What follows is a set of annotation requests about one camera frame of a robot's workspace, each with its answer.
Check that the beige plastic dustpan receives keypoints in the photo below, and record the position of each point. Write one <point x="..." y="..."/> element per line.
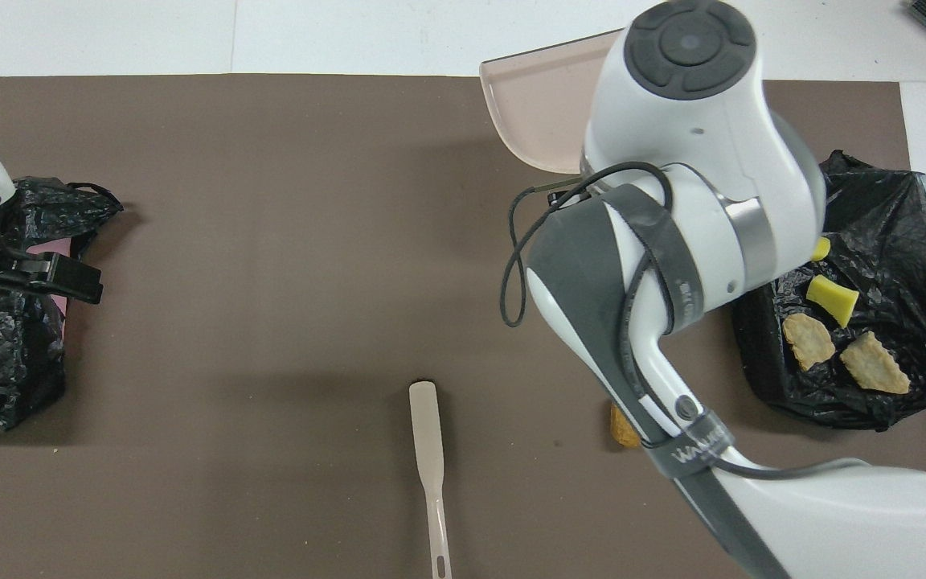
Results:
<point x="543" y="104"/>

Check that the brown oval bread roll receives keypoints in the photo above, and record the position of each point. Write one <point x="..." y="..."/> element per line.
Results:
<point x="620" y="430"/>

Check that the bumpy yellow sponge piece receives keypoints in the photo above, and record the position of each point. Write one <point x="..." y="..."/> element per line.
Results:
<point x="821" y="249"/>

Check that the flared yellow sponge piece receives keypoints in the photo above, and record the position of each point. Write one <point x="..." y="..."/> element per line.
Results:
<point x="831" y="300"/>

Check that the round beige bread chunk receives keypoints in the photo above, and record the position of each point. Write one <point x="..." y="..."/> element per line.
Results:
<point x="809" y="342"/>

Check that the wide beige bread chunk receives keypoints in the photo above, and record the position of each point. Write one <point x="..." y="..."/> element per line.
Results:
<point x="874" y="366"/>

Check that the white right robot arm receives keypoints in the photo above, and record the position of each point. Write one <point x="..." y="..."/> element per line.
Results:
<point x="672" y="161"/>

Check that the brown table mat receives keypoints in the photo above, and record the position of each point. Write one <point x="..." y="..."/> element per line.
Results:
<point x="270" y="322"/>

